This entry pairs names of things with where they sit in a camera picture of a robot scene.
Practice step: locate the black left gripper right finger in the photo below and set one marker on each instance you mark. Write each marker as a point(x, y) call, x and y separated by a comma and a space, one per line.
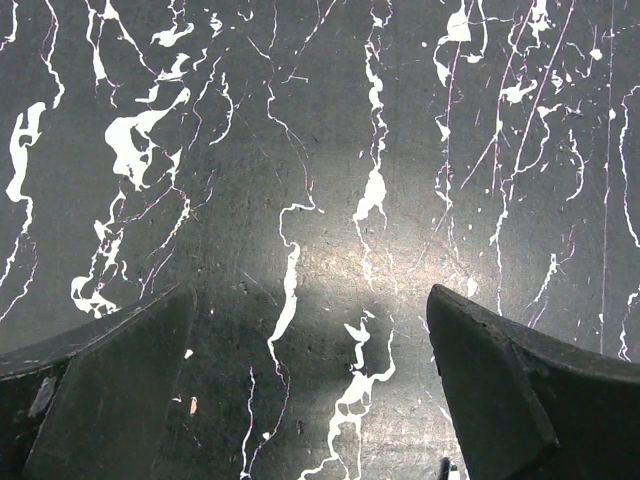
point(525, 405)

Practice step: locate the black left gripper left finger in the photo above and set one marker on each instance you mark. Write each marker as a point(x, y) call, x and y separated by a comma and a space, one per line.
point(91, 403)

